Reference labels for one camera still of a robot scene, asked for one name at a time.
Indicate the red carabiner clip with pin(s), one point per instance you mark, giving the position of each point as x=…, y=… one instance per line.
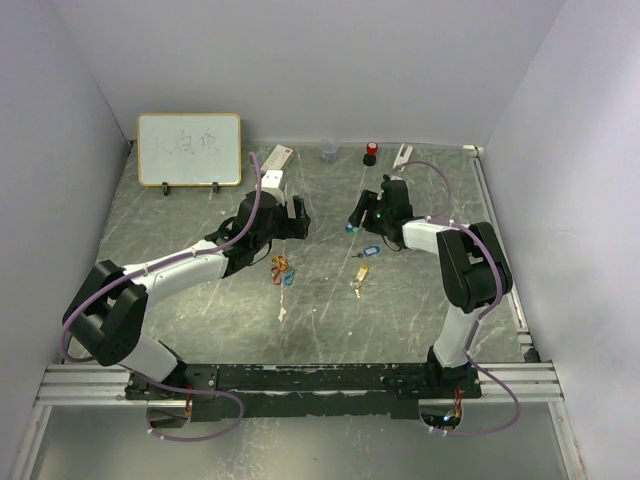
x=276, y=274

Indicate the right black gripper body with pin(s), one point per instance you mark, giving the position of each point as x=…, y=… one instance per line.
x=377, y=217

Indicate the aluminium rail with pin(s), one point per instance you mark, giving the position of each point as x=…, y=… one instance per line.
x=528, y=351
x=91, y=384

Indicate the right side aluminium rail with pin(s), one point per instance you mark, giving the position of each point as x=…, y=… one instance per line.
x=528, y=351

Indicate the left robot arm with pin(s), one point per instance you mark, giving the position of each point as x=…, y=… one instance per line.
x=108, y=311

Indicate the white whiteboard wooden frame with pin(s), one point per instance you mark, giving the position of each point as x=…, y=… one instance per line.
x=189, y=149

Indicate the clear plastic cup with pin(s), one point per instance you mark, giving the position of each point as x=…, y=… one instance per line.
x=329, y=150

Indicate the yellow key tag with key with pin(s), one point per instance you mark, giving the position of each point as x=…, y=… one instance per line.
x=359, y=279

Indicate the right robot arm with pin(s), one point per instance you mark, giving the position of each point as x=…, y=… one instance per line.
x=474, y=271

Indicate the white red cardboard box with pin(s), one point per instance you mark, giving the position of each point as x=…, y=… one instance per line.
x=277, y=159

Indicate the white rectangular device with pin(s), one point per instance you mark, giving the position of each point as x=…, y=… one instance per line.
x=402, y=157

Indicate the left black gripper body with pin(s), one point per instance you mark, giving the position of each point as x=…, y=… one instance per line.
x=281, y=227

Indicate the red black stamp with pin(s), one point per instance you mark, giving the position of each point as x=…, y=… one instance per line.
x=370, y=156

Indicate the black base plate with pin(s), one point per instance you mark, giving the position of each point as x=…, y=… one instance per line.
x=281, y=391

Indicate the blue white key tag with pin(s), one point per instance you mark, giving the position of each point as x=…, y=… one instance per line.
x=368, y=252

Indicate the orange carabiner clip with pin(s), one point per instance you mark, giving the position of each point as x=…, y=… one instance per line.
x=280, y=262

